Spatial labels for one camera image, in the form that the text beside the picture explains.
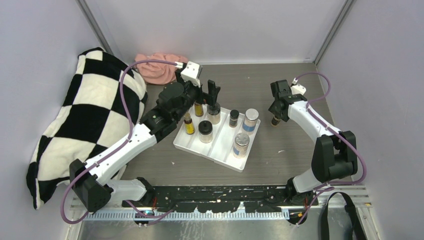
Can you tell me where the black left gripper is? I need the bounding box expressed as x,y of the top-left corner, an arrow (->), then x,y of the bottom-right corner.
173,69 -> 220,122

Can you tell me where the taped black lid spice jar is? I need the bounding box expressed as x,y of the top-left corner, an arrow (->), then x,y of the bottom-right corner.
206,102 -> 221,125

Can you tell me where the black lid handled spice jar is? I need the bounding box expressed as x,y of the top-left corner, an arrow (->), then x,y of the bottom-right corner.
198,120 -> 213,144

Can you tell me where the silver lid peppercorn jar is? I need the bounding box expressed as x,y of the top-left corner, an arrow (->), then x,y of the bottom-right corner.
242,108 -> 259,134

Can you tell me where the yellow label bottle taped cap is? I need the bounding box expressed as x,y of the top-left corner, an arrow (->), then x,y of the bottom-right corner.
183,112 -> 195,135

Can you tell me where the silver lid blue label jar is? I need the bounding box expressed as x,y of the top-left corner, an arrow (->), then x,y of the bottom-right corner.
232,132 -> 250,159

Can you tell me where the small taped black cap bottle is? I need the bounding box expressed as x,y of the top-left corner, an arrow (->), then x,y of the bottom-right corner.
270,116 -> 281,127

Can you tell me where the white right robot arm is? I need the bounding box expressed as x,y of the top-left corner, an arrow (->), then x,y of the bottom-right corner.
268,80 -> 358,205

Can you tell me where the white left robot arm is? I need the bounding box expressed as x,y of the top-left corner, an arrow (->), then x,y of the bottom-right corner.
69,70 -> 221,213

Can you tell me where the pink crumpled cloth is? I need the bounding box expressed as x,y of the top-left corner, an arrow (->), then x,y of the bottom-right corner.
134,52 -> 188,85

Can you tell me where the white divided organizer tray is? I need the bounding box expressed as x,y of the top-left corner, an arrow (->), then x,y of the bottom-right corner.
173,104 -> 261,173

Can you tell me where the black white checkered blanket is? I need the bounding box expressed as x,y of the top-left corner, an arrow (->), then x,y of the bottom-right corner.
26,47 -> 148,210

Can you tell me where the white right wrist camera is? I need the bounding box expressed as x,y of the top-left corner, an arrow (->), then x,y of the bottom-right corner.
290,78 -> 307,96

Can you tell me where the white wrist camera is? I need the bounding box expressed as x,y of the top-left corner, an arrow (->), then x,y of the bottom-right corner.
174,61 -> 203,88
290,78 -> 307,96

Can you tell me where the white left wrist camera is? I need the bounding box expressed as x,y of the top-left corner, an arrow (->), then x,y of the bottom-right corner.
174,61 -> 203,88

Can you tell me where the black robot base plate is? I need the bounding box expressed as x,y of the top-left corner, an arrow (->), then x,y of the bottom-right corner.
122,185 -> 314,213

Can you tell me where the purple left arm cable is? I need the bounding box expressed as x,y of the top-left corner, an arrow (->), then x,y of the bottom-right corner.
59,59 -> 189,227

